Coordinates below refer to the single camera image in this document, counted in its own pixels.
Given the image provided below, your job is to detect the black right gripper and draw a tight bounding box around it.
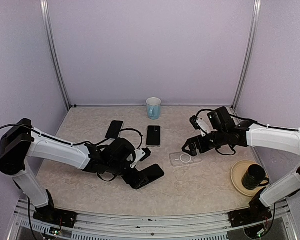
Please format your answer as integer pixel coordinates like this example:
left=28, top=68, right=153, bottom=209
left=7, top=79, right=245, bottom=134
left=182, top=128, right=228, bottom=156

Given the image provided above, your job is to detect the purple-edged black smartphone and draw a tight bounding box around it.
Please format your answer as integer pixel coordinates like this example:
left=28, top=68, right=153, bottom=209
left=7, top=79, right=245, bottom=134
left=105, top=120, right=124, bottom=139

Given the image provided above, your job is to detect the lavender silicone phone case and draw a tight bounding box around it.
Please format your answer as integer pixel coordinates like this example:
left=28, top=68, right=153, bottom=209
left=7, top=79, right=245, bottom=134
left=104, top=120, right=125, bottom=140

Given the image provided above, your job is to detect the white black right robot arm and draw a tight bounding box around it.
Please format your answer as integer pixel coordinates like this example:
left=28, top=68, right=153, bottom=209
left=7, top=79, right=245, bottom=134
left=181, top=106, right=300, bottom=222

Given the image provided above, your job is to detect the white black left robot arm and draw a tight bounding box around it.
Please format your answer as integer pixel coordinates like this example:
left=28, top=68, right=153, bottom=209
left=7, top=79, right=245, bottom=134
left=0, top=118, right=151, bottom=223

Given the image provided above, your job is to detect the beige round plate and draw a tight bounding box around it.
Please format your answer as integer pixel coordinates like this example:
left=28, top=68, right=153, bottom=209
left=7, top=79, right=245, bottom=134
left=230, top=160, right=265, bottom=197

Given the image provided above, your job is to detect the light blue ceramic mug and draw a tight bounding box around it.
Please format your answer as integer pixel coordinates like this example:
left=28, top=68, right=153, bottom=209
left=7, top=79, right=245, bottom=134
left=146, top=97, right=162, bottom=120

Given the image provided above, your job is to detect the dark green mug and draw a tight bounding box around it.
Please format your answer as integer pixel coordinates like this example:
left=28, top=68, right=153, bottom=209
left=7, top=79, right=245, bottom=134
left=241, top=164, right=270, bottom=191

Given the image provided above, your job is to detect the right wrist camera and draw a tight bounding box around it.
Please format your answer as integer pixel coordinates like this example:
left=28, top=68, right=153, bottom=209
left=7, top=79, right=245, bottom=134
left=189, top=115, right=211, bottom=137

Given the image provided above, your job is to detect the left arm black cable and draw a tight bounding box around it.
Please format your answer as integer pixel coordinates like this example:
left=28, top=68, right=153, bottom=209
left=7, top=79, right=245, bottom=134
left=0, top=123, right=144, bottom=171

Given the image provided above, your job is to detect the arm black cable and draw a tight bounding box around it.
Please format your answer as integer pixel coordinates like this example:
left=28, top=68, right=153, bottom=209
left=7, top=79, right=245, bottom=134
left=194, top=108, right=300, bottom=133
left=0, top=123, right=144, bottom=171

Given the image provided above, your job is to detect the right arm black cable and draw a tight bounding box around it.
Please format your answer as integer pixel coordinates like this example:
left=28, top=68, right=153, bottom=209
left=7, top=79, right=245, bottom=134
left=194, top=108, right=300, bottom=133

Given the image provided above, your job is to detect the aluminium front rail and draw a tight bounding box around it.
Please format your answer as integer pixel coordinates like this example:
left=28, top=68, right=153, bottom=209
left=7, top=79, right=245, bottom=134
left=7, top=198, right=298, bottom=240

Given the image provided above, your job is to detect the right aluminium corner post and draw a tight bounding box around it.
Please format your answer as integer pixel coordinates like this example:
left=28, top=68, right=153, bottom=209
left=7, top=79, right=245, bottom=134
left=231, top=0, right=262, bottom=111

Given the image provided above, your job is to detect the aluminium corner post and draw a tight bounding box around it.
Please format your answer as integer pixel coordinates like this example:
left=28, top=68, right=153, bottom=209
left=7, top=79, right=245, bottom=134
left=40, top=0, right=72, bottom=111
left=231, top=0, right=262, bottom=111

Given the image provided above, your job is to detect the left aluminium corner post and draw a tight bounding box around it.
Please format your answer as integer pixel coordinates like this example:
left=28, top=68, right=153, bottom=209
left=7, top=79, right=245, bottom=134
left=40, top=0, right=72, bottom=111

